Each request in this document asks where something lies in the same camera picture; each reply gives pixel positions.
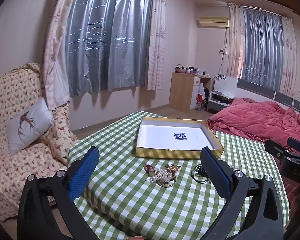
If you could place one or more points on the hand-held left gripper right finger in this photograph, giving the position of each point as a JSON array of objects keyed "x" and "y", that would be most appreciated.
[{"x": 215, "y": 176}]

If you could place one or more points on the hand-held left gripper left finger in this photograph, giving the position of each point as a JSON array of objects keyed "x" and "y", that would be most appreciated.
[{"x": 83, "y": 172}]

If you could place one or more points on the small pearl hair clip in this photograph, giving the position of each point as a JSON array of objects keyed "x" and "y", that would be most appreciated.
[{"x": 234, "y": 168}]

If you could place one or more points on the gold ornate hair clip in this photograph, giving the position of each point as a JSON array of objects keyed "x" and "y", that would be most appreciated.
[{"x": 173, "y": 168}]

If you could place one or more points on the gold bangle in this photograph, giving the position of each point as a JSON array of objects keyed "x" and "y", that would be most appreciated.
[{"x": 170, "y": 183}]

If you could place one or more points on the gold box with white inside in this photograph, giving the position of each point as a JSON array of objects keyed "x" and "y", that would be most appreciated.
[{"x": 172, "y": 136}]

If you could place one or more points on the red and gold brooch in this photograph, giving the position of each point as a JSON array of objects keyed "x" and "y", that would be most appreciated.
[{"x": 150, "y": 170}]

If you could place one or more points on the red quilt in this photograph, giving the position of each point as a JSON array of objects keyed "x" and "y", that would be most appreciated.
[{"x": 255, "y": 120}]

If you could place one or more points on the green checkered tablecloth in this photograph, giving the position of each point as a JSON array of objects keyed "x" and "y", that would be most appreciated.
[{"x": 130, "y": 205}]

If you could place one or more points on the grey bed headboard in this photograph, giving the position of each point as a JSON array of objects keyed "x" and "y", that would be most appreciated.
[{"x": 265, "y": 92}]

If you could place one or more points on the floral covered sofa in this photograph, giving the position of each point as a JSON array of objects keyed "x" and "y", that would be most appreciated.
[{"x": 15, "y": 175}]

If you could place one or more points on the white pillow with bird print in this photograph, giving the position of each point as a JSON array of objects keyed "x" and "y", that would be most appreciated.
[{"x": 27, "y": 125}]

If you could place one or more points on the white grey nightstand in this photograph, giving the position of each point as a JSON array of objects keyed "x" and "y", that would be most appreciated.
[{"x": 216, "y": 102}]

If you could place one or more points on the white and red shopping bag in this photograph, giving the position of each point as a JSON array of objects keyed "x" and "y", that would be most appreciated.
[{"x": 200, "y": 98}]

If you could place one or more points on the white panel with leaf print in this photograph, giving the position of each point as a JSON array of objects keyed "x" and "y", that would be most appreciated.
[{"x": 226, "y": 85}]

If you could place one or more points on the wooden cabinet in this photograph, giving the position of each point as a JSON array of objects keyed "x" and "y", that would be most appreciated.
[{"x": 181, "y": 92}]

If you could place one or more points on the small bottles and boxes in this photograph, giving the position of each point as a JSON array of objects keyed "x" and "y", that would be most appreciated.
[{"x": 196, "y": 72}]

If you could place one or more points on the dark basket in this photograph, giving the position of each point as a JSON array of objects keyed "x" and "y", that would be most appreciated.
[{"x": 180, "y": 70}]

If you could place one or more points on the large floral curtain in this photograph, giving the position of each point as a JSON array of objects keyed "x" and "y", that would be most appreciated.
[{"x": 55, "y": 62}]

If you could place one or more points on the air conditioner pipe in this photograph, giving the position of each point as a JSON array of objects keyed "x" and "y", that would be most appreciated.
[{"x": 225, "y": 42}]

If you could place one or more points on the wide silver blue curtain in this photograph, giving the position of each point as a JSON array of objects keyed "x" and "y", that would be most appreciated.
[{"x": 107, "y": 37}]

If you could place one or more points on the narrow floral curtain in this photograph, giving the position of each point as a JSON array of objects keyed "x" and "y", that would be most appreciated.
[{"x": 157, "y": 45}]

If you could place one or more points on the wall air conditioner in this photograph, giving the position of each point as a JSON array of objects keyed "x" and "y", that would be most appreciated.
[{"x": 213, "y": 21}]

